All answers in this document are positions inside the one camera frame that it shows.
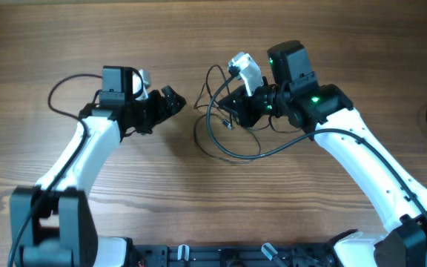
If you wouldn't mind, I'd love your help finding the right camera cable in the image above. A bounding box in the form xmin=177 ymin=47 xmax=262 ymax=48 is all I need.
xmin=205 ymin=70 xmax=427 ymax=260

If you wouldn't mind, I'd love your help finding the left camera cable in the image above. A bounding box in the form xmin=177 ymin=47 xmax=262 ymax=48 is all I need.
xmin=7 ymin=73 xmax=104 ymax=267

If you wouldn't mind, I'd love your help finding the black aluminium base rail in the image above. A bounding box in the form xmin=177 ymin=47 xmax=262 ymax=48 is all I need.
xmin=130 ymin=243 xmax=338 ymax=267

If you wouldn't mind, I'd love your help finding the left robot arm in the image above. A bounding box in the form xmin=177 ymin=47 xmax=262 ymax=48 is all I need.
xmin=7 ymin=66 xmax=186 ymax=266

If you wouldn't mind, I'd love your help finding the camera cable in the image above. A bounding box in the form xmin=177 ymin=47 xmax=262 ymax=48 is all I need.
xmin=7 ymin=73 xmax=104 ymax=267
xmin=205 ymin=70 xmax=427 ymax=260

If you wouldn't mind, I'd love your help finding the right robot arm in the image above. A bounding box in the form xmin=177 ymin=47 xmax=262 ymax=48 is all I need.
xmin=212 ymin=40 xmax=427 ymax=266

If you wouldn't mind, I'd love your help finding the black cable bundle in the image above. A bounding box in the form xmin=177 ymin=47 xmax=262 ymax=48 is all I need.
xmin=193 ymin=65 xmax=303 ymax=165

